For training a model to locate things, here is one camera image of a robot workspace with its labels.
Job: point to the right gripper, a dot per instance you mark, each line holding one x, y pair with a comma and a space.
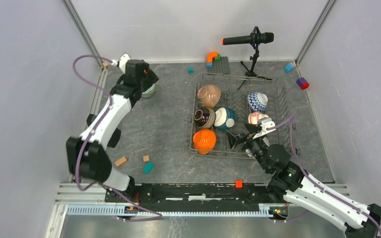
233, 141

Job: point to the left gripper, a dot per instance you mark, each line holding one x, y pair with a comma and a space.
151, 77

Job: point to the mint green flower bowl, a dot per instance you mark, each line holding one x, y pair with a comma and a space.
149, 92

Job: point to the red and white bowl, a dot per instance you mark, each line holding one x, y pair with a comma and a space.
255, 117

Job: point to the orange bowl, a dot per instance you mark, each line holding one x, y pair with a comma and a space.
204, 141

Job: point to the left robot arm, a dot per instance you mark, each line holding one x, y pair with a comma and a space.
87, 157

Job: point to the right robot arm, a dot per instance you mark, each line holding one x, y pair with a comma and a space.
293, 184

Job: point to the blue floral white bowl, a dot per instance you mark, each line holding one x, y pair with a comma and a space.
266, 142

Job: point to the teal and white bowl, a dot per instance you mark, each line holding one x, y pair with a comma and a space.
225, 118

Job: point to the blue zigzag pattern bowl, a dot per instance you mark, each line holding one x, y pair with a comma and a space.
257, 102

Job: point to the dark brown patterned bowl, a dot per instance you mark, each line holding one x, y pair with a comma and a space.
204, 118

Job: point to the small orange cube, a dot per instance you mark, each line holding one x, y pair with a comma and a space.
238, 184

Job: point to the pink speckled bowl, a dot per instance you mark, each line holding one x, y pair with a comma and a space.
209, 95

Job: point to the black microphone tripod stand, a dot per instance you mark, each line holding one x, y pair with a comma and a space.
250, 72

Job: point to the grey building block baseplate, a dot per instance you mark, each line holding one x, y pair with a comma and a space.
220, 66

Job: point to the orange curved block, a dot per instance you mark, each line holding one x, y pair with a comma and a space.
211, 57

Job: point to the purple and red block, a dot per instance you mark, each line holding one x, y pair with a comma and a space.
302, 83

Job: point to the green block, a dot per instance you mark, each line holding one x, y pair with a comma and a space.
217, 57

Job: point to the light blue block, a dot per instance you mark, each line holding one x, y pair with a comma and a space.
289, 67

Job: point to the tan wooden brick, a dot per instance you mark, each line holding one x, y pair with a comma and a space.
121, 161

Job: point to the teal block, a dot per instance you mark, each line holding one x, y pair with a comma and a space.
148, 167

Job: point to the black microphone orange tip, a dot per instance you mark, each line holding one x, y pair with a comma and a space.
256, 38

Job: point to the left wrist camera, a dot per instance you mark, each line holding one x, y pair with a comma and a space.
122, 62

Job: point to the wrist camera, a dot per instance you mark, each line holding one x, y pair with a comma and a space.
264, 127
122, 62

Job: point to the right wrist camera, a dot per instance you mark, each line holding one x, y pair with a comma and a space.
264, 127

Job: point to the grey wire dish rack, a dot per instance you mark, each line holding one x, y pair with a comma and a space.
234, 92

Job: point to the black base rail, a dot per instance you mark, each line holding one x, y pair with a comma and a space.
198, 197

